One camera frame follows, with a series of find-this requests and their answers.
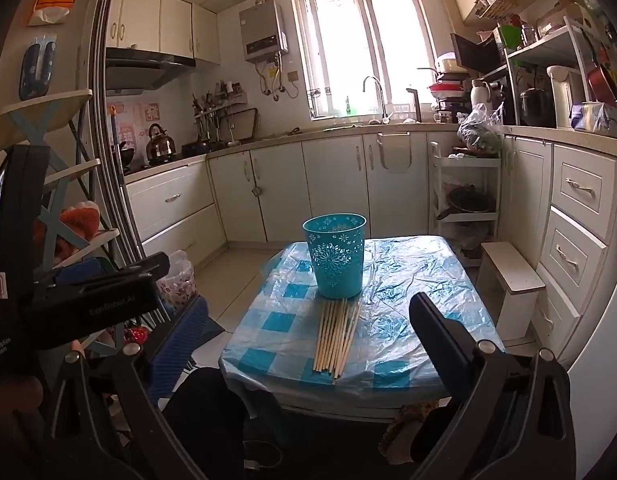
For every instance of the black wok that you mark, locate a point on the black wok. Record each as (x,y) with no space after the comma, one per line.
(471,200)

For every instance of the black drinking water tap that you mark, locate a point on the black drinking water tap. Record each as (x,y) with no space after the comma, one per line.
(416,105)

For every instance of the tissue pack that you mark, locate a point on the tissue pack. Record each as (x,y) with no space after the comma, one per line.
(588,116)

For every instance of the steel kettle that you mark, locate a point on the steel kettle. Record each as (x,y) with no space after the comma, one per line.
(161,147)

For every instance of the black cooking pot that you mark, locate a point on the black cooking pot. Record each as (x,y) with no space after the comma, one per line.
(535,107)

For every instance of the white refrigerator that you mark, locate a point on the white refrigerator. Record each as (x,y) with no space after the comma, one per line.
(598,390)

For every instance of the floral plastic bag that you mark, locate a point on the floral plastic bag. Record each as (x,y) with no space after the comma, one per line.
(178,280)

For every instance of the kitchen window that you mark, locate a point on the kitchen window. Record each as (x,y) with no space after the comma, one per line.
(358,45)

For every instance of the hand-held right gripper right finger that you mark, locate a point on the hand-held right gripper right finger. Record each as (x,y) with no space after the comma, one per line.
(438,340)

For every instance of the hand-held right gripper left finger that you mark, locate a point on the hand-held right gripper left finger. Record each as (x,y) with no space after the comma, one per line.
(178,342)

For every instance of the person's left hand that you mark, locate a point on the person's left hand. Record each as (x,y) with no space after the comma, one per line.
(16,392)

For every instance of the white countertop shelf rack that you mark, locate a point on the white countertop shelf rack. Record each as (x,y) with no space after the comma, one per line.
(543,42)

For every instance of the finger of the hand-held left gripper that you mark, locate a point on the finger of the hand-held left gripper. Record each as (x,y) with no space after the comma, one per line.
(81,271)
(148,266)

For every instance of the red and pink items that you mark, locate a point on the red and pink items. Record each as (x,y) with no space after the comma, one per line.
(134,333)

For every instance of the white drawer unit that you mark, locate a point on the white drawer unit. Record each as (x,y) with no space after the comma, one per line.
(573,240)

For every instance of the pink wall stickers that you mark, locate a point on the pink wall stickers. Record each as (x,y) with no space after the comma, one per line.
(133,120)

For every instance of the stack of dishes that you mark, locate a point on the stack of dishes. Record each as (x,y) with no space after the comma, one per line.
(448,85)

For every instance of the orange plush cloth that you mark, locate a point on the orange plush cloth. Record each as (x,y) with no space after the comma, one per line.
(78,222)

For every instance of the white and blue shelf rack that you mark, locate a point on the white and blue shelf rack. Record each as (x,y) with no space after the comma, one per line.
(43,102)

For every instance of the black range hood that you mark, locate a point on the black range hood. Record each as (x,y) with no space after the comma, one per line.
(143,67)

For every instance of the white over-door hanger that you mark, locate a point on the white over-door hanger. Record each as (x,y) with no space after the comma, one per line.
(394,152)

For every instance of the teal perforated plastic basket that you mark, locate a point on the teal perforated plastic basket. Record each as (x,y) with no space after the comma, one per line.
(336,260)

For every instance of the white wall cabinets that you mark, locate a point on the white wall cabinets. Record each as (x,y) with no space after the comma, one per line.
(158,20)

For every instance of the red frying pan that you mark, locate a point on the red frying pan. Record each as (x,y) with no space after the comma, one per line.
(602,82)

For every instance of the white thermos jug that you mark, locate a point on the white thermos jug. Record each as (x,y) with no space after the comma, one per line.
(479,100)

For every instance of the plastic bag of vegetables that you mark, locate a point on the plastic bag of vegetables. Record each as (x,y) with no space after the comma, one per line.
(478,132)

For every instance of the patterned slipper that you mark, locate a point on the patterned slipper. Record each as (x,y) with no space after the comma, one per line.
(401,425)

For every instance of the white step stool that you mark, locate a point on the white step stool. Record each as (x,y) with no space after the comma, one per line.
(513,280)

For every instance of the black microwave oven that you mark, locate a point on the black microwave oven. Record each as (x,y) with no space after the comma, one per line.
(476,52)

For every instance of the white rolling storage cart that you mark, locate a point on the white rolling storage cart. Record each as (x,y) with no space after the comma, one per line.
(441,200)

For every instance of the small mug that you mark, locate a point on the small mug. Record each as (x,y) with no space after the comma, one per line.
(442,117)

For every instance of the dark framed cutting board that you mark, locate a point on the dark framed cutting board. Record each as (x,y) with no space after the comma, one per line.
(243,125)

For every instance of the wall utensil rack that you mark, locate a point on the wall utensil rack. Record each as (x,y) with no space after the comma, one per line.
(213,105)

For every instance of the black frying pan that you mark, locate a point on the black frying pan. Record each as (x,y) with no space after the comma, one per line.
(196,148)

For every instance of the grey sliding door frame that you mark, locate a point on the grey sliding door frame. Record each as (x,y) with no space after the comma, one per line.
(106,160)

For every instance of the white base cabinets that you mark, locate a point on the white base cabinets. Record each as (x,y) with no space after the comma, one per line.
(288,190)

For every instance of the chrome sink faucet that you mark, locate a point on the chrome sink faucet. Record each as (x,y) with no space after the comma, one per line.
(381,95)

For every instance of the bundle of wooden chopsticks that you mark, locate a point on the bundle of wooden chopsticks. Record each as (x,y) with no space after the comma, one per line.
(336,340)

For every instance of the white electric thermos pot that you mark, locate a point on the white electric thermos pot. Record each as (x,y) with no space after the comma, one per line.
(563,95)

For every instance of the grey wall water heater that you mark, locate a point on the grey wall water heater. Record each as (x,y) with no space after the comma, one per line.
(261,30)

